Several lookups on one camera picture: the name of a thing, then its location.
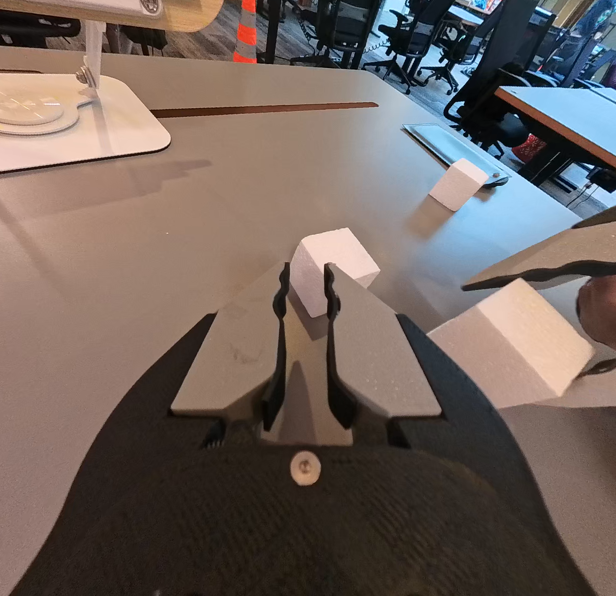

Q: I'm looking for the white hard foam cube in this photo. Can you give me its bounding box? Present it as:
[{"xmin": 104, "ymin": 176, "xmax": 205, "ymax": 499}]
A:
[
  {"xmin": 426, "ymin": 307, "xmax": 561, "ymax": 410},
  {"xmin": 428, "ymin": 158, "xmax": 490, "ymax": 213},
  {"xmin": 474, "ymin": 277, "xmax": 595, "ymax": 399},
  {"xmin": 290, "ymin": 228, "xmax": 381, "ymax": 319}
]

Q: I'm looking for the grey flat tray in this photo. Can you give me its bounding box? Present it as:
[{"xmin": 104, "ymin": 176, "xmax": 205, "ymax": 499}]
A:
[{"xmin": 402, "ymin": 123, "xmax": 512, "ymax": 189}]

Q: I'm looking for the black office chair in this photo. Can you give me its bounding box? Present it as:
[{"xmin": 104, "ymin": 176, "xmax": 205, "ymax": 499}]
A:
[
  {"xmin": 289, "ymin": 0, "xmax": 388, "ymax": 71},
  {"xmin": 442, "ymin": 0, "xmax": 558, "ymax": 160},
  {"xmin": 362, "ymin": 0, "xmax": 471, "ymax": 95}
]

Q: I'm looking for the white stand with wooden board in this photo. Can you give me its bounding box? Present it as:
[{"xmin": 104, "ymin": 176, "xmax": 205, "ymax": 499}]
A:
[{"xmin": 0, "ymin": 0, "xmax": 230, "ymax": 174}]

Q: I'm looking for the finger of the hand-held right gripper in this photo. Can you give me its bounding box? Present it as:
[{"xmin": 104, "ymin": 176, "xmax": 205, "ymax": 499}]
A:
[
  {"xmin": 460, "ymin": 206, "xmax": 616, "ymax": 292},
  {"xmin": 558, "ymin": 359, "xmax": 616, "ymax": 409}
]

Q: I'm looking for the red patterned bag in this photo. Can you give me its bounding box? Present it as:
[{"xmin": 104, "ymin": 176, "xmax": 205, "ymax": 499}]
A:
[{"xmin": 510, "ymin": 134, "xmax": 548, "ymax": 162}]

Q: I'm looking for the person's right hand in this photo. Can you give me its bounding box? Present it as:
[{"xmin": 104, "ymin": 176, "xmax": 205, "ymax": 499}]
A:
[{"xmin": 577, "ymin": 275, "xmax": 616, "ymax": 351}]

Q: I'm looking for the wood edged side table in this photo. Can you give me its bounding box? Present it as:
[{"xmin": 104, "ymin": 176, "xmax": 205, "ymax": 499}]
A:
[{"xmin": 494, "ymin": 85, "xmax": 616, "ymax": 189}]

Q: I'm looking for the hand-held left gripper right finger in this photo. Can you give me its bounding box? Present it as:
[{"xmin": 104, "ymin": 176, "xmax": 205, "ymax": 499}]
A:
[{"xmin": 325, "ymin": 263, "xmax": 443, "ymax": 432}]

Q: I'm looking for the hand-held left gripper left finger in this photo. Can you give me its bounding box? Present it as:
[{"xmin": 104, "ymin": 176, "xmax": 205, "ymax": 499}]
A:
[{"xmin": 170, "ymin": 262, "xmax": 291, "ymax": 432}]

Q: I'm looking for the orange traffic cone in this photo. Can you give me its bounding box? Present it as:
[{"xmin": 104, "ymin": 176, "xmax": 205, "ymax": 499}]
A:
[{"xmin": 233, "ymin": 0, "xmax": 259, "ymax": 64}]

